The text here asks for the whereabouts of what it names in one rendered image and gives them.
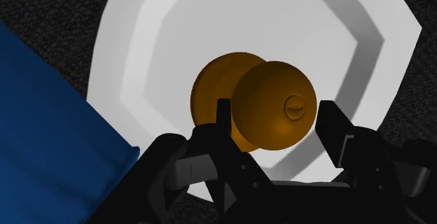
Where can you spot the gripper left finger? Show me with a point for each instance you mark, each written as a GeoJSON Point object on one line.
{"type": "Point", "coordinates": [218, 155]}

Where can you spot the blue box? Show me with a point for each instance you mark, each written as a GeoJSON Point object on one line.
{"type": "Point", "coordinates": [51, 141]}

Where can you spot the white plate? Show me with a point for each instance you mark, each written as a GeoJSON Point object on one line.
{"type": "Point", "coordinates": [191, 45]}

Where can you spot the brass door knob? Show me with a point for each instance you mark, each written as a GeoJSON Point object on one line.
{"type": "Point", "coordinates": [269, 107]}

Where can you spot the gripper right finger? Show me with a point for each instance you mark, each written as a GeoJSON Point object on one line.
{"type": "Point", "coordinates": [362, 155]}

